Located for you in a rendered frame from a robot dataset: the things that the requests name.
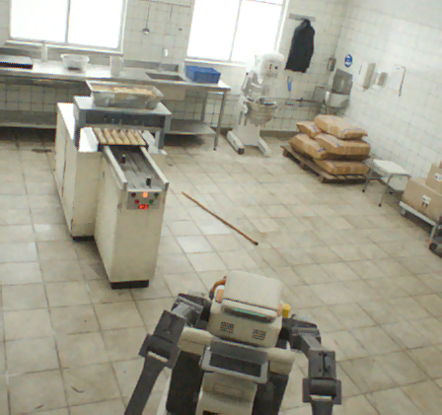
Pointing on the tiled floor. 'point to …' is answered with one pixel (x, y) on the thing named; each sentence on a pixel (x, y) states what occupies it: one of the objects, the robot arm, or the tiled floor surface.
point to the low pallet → (322, 170)
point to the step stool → (390, 177)
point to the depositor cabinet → (84, 173)
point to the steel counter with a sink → (172, 80)
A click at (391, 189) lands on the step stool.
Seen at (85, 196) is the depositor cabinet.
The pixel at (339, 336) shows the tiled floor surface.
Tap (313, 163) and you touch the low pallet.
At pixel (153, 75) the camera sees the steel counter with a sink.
